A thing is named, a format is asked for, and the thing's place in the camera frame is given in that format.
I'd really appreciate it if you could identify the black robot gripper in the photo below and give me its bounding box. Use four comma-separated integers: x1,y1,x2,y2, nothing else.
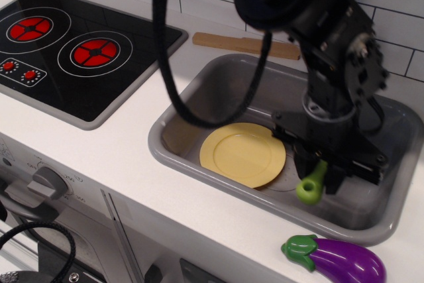
272,96,388,195

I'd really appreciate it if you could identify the green handled grey spatula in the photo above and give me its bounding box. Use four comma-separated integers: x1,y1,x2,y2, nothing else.
295,160,328,205

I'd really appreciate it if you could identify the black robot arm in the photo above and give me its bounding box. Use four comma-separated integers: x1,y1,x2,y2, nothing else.
235,0,388,194

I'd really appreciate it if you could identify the yellow plastic plate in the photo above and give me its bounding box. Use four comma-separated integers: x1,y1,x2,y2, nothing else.
199,123,287,188

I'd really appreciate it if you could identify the purple toy eggplant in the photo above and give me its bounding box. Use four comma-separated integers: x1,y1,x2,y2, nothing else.
281,235,387,283

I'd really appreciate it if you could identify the black toy stove top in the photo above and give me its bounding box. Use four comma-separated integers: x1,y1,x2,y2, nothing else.
0,0,189,131

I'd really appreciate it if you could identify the grey oven knob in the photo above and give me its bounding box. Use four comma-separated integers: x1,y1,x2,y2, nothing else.
27,166,68,199

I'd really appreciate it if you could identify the wooden strip at wall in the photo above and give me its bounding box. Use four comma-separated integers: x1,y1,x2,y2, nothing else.
192,32,301,60

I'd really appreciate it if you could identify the black braided cable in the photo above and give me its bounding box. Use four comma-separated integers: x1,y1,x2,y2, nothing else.
150,0,273,129

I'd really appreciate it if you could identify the black cable lower left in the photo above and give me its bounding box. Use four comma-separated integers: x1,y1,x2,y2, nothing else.
0,220,76,283

